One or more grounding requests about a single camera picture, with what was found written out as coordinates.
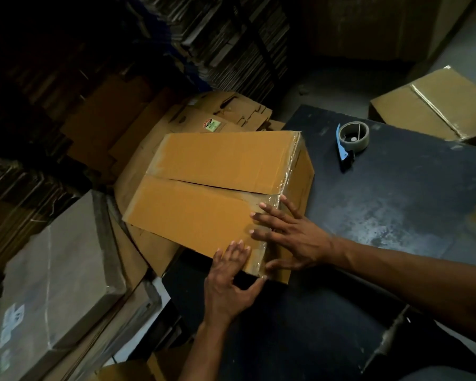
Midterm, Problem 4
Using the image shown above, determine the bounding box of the sealed cardboard box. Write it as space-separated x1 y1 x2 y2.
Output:
368 66 476 149

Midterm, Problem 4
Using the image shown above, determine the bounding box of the flat cardboard under package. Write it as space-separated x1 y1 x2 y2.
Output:
44 194 163 381

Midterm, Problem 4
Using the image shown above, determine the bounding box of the grey wrapped flat package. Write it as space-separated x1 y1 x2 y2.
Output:
0 189 127 381

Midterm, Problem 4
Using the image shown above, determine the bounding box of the large brown cardboard carton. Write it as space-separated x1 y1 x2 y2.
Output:
311 0 476 63

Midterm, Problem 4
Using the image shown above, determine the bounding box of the person's right forearm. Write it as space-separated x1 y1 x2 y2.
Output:
332 236 476 350

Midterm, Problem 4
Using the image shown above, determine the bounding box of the person's right hand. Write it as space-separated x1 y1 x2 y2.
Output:
249 194 338 272

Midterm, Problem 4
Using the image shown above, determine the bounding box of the person's left forearm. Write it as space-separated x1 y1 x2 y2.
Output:
178 316 232 381

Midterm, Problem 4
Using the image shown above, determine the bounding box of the person's left hand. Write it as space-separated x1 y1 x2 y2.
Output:
203 240 268 326

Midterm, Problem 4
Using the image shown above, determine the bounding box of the stack of flat cardboard sheets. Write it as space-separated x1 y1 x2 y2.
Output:
141 0 292 104

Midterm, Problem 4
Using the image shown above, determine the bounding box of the flat brown cardboard sheet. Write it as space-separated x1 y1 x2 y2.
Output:
59 74 177 184

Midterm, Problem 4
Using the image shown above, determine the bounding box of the brown taped cardboard box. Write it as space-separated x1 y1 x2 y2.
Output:
123 130 315 285

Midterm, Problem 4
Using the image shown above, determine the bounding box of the bundle of corrugated cardboard sheets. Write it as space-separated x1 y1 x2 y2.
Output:
0 154 84 274

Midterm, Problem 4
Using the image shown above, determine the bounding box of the blue tape dispenser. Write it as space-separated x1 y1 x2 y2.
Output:
336 121 370 172

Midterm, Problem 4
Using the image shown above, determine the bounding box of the pile of flattened cardboard boxes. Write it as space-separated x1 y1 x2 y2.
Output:
113 90 286 277

